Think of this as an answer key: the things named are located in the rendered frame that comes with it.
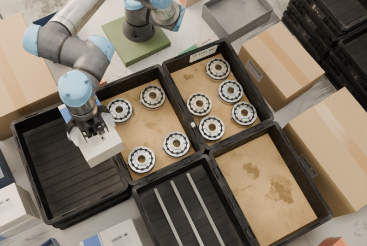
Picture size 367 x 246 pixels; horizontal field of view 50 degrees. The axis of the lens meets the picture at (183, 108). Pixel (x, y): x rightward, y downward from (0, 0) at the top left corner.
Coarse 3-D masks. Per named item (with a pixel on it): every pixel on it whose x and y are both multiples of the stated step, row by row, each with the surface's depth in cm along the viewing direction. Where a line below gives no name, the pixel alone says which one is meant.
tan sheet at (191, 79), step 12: (204, 60) 167; (180, 72) 164; (192, 72) 164; (204, 72) 165; (180, 84) 162; (192, 84) 162; (204, 84) 163; (216, 84) 163; (216, 96) 161; (216, 108) 159; (228, 108) 159; (228, 120) 157; (228, 132) 156
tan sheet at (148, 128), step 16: (128, 96) 158; (144, 112) 156; (160, 112) 157; (128, 128) 153; (144, 128) 154; (160, 128) 154; (176, 128) 155; (128, 144) 151; (144, 144) 151; (160, 144) 152; (176, 144) 152; (144, 160) 149; (160, 160) 149; (176, 160) 150
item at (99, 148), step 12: (60, 108) 121; (84, 132) 119; (108, 132) 120; (84, 144) 118; (96, 144) 118; (108, 144) 118; (120, 144) 120; (84, 156) 116; (96, 156) 117; (108, 156) 124
